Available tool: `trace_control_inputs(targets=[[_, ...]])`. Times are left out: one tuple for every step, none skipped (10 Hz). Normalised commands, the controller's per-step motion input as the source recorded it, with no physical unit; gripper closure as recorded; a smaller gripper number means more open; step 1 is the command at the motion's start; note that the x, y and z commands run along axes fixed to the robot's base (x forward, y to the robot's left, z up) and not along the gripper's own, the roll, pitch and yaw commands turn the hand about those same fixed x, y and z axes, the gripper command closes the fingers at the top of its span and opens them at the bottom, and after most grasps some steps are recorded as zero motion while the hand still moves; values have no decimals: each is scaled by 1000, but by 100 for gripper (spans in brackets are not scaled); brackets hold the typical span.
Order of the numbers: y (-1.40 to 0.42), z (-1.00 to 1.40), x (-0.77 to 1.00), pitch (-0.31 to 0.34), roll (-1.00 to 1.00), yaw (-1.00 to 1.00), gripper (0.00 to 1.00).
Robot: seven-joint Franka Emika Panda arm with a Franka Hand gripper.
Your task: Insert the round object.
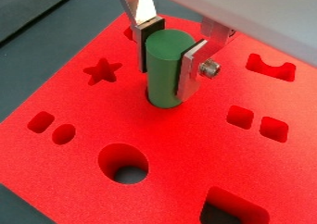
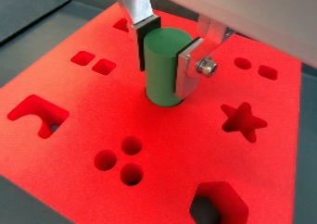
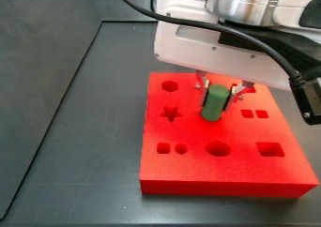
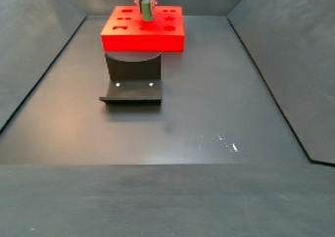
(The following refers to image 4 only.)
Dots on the green round peg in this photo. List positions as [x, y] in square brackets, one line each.
[146, 10]

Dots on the red shape sorter box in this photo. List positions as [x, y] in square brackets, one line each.
[128, 33]

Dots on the black curved holder bracket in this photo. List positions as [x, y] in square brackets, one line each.
[134, 77]

